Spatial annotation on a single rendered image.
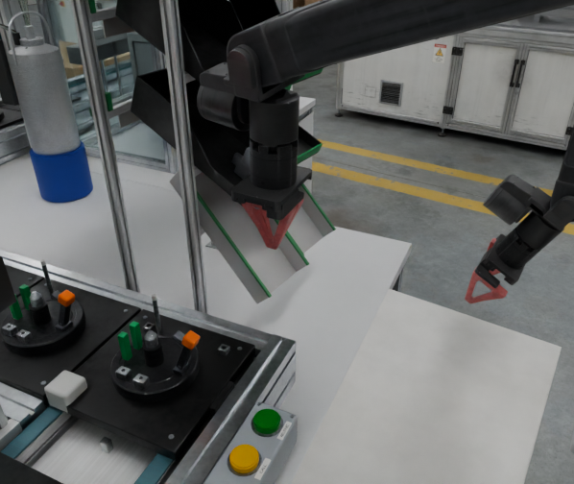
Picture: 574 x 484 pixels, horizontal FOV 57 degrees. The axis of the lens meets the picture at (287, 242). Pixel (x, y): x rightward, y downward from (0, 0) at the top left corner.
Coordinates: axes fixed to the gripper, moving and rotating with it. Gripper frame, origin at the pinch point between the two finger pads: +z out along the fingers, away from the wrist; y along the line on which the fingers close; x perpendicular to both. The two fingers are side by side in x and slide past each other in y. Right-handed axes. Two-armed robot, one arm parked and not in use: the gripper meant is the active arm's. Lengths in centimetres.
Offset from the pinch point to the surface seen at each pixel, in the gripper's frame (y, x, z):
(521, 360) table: -36, 38, 37
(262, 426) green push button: 8.0, 2.7, 26.4
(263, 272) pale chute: -21.2, -12.0, 22.3
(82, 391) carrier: 13.7, -25.9, 27.2
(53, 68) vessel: -55, -93, 2
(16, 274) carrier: -6, -61, 29
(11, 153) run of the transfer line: -68, -136, 40
